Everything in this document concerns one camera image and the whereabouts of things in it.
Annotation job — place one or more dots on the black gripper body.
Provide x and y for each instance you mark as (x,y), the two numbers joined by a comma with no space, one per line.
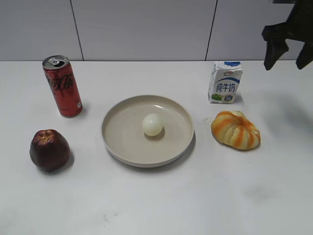
(297,27)

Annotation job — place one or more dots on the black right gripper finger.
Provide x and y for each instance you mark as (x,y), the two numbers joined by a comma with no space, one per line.
(305,56)

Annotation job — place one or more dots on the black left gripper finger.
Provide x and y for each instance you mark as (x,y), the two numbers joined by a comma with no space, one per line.
(275,49)

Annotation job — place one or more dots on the white egg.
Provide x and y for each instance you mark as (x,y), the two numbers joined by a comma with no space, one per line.
(152,125)

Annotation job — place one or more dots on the beige round plate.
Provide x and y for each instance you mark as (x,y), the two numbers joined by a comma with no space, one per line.
(125,140)

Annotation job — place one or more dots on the white blue milk carton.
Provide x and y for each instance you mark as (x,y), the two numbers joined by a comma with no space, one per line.
(224,82)

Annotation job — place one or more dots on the orange striped bread bun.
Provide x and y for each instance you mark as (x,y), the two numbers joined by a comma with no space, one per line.
(232,128)

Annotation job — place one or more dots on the red cola can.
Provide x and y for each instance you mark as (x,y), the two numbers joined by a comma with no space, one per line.
(60,77)

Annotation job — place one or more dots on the dark red apple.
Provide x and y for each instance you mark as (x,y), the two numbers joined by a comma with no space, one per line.
(49,150)

